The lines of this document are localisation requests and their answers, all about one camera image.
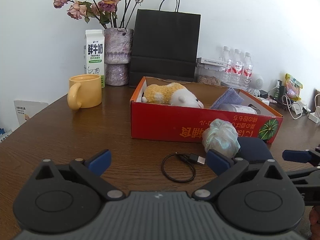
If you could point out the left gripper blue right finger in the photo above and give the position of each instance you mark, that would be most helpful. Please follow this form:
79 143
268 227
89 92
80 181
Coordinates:
217 162

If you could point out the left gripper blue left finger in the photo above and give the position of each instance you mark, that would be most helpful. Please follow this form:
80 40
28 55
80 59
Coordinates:
100 162

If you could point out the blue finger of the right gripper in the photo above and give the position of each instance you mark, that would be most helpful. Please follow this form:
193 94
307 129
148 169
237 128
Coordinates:
297 156

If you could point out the dark navy pouch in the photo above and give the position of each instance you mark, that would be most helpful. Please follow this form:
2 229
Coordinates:
253 150

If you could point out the purple fabric pouch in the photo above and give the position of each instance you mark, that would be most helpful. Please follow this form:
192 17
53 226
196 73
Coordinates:
230 96

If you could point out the yellow white plush toy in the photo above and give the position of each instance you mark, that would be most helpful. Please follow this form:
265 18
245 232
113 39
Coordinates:
173 94

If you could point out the person's right hand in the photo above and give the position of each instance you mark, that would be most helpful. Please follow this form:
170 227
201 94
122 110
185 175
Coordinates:
314 220

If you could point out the black phone stand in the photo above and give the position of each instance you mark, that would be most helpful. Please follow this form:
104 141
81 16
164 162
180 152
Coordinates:
279 92

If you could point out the yellow snack bag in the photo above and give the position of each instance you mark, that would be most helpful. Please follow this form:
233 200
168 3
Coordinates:
293 87

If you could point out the black power adapter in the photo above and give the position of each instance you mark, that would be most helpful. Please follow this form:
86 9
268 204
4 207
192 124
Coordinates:
263 94

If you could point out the yellow ceramic mug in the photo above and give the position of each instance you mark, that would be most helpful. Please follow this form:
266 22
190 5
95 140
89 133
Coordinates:
85 91

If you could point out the red cardboard box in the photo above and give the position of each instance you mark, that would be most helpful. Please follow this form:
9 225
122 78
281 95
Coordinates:
185 124

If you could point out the white robot toy speaker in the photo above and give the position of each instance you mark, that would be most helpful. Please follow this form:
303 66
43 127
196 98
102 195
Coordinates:
255 85

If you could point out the clear snack container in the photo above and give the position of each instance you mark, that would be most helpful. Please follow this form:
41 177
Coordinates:
209 74

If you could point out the clear water bottle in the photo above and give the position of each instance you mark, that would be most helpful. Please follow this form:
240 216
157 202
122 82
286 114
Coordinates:
226 59
246 71
237 68

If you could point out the blue white booklets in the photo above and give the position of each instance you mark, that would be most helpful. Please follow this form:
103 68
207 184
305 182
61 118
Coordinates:
4 134

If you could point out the white flat box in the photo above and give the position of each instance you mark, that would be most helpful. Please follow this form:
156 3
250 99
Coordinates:
210 62

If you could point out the white green milk carton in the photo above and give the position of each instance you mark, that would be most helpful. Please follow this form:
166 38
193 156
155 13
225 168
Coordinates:
94 52

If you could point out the purple textured vase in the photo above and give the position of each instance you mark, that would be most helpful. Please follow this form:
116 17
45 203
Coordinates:
118 47

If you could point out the black paper shopping bag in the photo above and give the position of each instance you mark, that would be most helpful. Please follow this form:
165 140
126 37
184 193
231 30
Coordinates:
164 45

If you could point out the dried pink rose bouquet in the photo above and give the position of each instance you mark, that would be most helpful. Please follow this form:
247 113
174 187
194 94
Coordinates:
116 13

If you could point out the white charger with cable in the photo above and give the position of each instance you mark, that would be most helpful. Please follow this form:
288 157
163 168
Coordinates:
314 116

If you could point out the white envelope against wall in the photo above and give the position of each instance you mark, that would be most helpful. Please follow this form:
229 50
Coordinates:
27 109

